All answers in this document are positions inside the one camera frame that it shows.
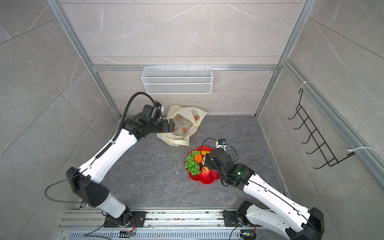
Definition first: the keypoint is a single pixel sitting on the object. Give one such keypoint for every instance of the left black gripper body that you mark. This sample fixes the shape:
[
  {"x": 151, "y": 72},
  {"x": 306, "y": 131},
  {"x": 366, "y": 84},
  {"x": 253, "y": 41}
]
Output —
[{"x": 162, "y": 126}]

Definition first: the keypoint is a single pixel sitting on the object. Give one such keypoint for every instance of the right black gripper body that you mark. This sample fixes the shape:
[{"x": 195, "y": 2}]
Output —
[{"x": 209, "y": 160}]

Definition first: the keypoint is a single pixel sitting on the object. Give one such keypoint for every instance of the red fake fruit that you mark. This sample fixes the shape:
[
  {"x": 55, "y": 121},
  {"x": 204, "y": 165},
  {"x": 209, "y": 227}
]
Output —
[{"x": 205, "y": 173}]

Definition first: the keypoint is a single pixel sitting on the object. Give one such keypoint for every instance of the orange fake fruit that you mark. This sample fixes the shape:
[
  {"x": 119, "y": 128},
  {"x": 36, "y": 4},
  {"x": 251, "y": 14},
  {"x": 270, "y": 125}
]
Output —
[{"x": 199, "y": 158}]

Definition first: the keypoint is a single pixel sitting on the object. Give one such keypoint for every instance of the yellowish plastic bag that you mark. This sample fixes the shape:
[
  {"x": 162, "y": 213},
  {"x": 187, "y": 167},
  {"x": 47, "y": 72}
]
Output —
[{"x": 187, "y": 121}]

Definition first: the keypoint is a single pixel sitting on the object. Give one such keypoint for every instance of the green fake grapes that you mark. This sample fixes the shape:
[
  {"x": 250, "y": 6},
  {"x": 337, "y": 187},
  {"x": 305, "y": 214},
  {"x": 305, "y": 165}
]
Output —
[{"x": 191, "y": 165}]

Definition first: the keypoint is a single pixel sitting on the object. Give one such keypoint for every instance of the red flower-shaped plate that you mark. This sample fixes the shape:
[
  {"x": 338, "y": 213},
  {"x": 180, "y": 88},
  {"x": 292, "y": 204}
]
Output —
[{"x": 198, "y": 178}]

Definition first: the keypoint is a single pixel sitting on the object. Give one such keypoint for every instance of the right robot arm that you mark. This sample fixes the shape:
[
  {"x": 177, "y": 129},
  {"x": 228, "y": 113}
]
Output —
[{"x": 284, "y": 216}]

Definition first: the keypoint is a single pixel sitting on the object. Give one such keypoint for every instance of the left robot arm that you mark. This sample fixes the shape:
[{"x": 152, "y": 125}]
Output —
[{"x": 85, "y": 181}]

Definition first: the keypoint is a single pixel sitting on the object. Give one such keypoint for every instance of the white wire mesh basket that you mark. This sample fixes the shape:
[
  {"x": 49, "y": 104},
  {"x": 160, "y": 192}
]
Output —
[{"x": 178, "y": 80}]

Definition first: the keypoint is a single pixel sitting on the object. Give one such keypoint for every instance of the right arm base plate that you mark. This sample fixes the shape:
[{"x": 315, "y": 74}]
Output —
[{"x": 235, "y": 219}]

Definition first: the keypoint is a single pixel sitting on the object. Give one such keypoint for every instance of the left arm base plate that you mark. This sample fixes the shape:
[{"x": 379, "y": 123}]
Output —
[{"x": 126, "y": 220}]

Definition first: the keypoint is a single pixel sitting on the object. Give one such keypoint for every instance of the black wire hook rack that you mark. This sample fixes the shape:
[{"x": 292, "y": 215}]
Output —
[{"x": 315, "y": 136}]

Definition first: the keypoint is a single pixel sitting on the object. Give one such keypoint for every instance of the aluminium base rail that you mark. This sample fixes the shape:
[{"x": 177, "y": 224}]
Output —
[{"x": 162, "y": 219}]

